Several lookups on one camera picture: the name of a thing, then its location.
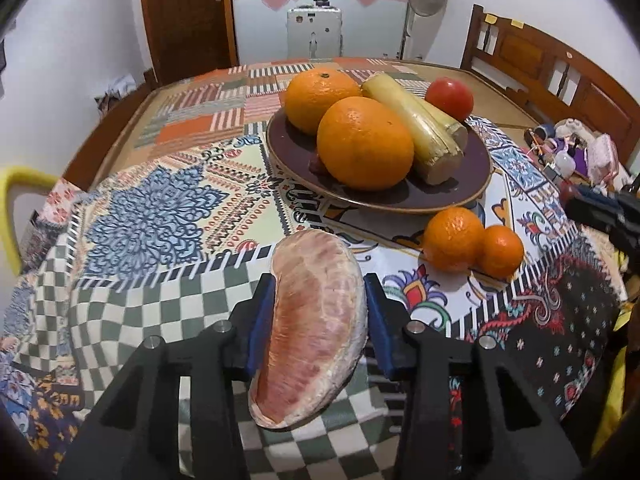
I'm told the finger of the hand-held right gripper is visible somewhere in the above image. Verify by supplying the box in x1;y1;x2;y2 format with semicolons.
562;184;626;235

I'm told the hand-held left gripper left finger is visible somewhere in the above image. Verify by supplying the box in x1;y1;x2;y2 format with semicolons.
57;274;277;480

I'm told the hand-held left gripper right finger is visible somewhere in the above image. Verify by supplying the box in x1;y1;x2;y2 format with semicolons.
364;272;583;480

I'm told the peeled pomelo segment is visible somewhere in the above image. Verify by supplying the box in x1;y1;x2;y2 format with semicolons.
248;230;369;430

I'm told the purple plate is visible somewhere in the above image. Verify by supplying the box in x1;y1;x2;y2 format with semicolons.
265;105;493;214

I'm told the large orange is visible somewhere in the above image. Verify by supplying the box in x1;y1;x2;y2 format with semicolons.
284;67;363;136
316;96;416;191

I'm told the yellow sugarcane piece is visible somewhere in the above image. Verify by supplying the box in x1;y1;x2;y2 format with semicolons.
361;74;469;186

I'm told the red tomato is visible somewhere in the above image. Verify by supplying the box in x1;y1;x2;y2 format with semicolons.
425;77;474;122

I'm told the white pink plastic bag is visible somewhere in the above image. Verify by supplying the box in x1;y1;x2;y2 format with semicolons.
587;134;621;186

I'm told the purple doll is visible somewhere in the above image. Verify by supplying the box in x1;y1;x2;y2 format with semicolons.
550;119;596;171

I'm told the small mandarin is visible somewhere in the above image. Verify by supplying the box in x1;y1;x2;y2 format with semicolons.
477;225;525;278
422;207;485;272

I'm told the patterned patchwork tablecloth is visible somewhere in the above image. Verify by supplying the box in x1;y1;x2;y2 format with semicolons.
0;115;626;480

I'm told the bamboo bed mat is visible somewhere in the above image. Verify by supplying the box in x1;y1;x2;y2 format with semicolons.
415;60;541;131

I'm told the yellow package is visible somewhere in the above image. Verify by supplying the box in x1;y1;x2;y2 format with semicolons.
595;255;640;461

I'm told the striped patchwork blanket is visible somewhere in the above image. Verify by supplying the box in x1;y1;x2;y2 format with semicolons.
135;57;436;150

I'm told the pile of clothes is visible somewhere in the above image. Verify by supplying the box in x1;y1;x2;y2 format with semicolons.
95;74;136;111

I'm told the white appliance with black cap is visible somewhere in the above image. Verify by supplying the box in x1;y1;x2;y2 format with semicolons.
286;6;345;61

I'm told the brown wooden door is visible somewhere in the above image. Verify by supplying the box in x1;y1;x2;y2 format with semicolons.
139;0;236;86

